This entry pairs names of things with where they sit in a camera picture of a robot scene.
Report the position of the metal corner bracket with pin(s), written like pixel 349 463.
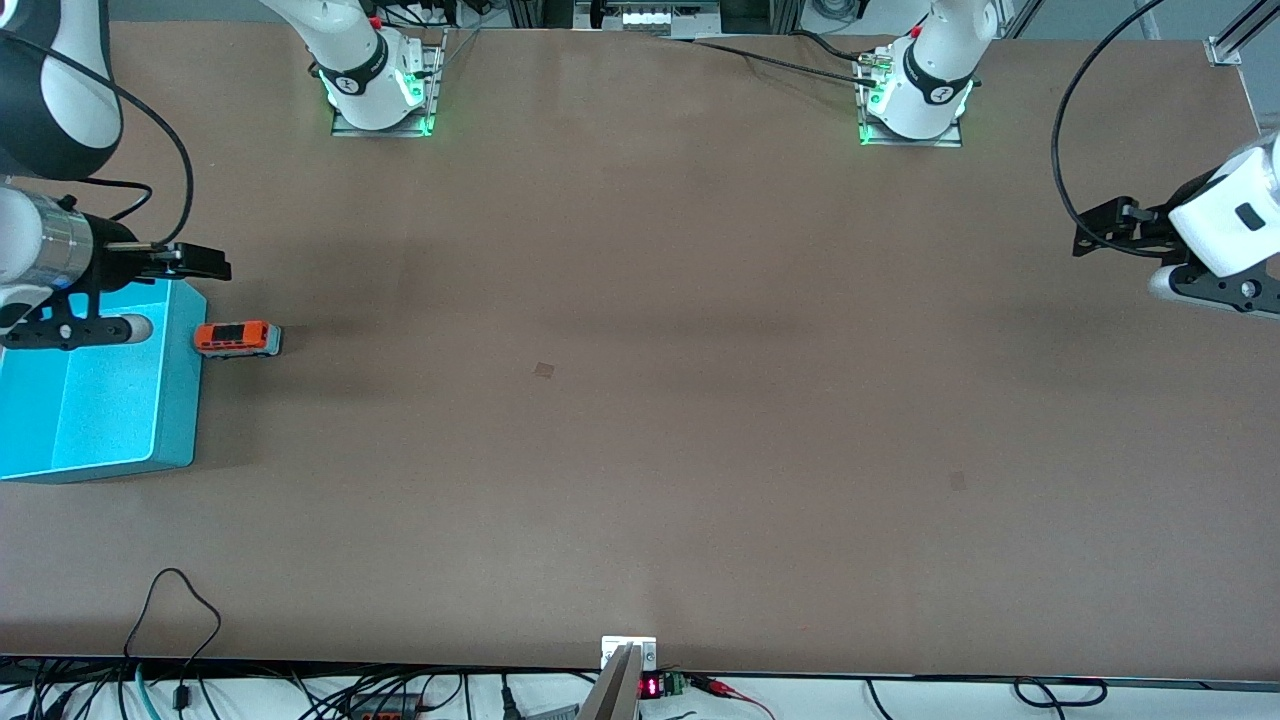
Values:
pixel 1225 52

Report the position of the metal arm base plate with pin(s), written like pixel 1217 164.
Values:
pixel 910 143
pixel 436 80

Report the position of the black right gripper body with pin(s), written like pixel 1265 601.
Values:
pixel 112 263

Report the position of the white power strip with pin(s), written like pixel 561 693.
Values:
pixel 650 17

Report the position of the blue plastic box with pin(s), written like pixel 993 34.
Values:
pixel 110 400

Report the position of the grey metal bar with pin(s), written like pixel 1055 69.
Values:
pixel 615 695

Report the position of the green terminal block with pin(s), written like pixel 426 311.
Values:
pixel 673 685

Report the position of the white mounting bracket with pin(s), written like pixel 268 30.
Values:
pixel 615 645

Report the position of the orange toy bus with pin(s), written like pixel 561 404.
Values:
pixel 235 335

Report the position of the grey orange power device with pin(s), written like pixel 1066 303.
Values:
pixel 385 710

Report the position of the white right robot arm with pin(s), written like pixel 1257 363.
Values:
pixel 350 50

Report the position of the red digit display module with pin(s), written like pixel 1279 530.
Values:
pixel 650 688

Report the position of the aluminium frame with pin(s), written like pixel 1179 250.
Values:
pixel 700 8

